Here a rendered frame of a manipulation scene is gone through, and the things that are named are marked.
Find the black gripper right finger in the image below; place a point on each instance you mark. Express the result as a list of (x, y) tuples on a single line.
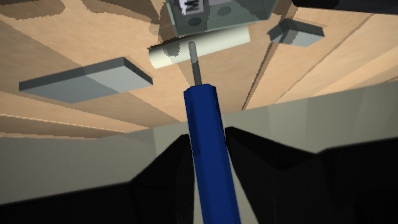
[(288, 185)]

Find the white cylinder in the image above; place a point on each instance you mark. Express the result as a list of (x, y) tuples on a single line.
[(206, 43)]

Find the grey keyboard with white letter keys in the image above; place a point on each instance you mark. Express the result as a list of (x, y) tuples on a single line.
[(190, 17)]

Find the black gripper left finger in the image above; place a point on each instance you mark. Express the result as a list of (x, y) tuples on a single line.
[(163, 193)]

